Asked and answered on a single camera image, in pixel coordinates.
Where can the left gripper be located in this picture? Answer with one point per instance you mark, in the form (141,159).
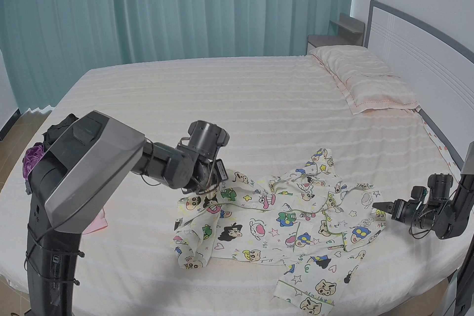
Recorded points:
(221,170)

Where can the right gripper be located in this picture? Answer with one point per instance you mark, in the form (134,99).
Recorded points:
(405,210)

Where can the white printed pyjama top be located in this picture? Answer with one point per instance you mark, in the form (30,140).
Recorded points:
(277,218)

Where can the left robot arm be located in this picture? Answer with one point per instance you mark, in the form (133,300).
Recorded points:
(85,166)

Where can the bed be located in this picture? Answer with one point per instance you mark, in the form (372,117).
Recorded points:
(222,96)

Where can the pink garment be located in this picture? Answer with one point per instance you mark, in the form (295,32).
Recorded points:
(98,223)

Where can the pale pink pillow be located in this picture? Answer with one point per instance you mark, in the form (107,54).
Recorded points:
(366,81)

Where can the black garment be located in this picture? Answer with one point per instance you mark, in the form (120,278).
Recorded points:
(55,131)

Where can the grey bedside table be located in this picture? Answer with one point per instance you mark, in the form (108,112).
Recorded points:
(333,38)

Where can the blue-green curtain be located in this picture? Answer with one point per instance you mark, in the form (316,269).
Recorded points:
(166,3)

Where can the purple satin garment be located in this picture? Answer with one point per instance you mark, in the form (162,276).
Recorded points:
(33,161)

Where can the dark grey garment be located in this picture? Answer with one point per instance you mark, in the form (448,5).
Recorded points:
(27,186)

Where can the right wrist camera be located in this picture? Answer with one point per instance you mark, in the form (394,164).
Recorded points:
(419,194)

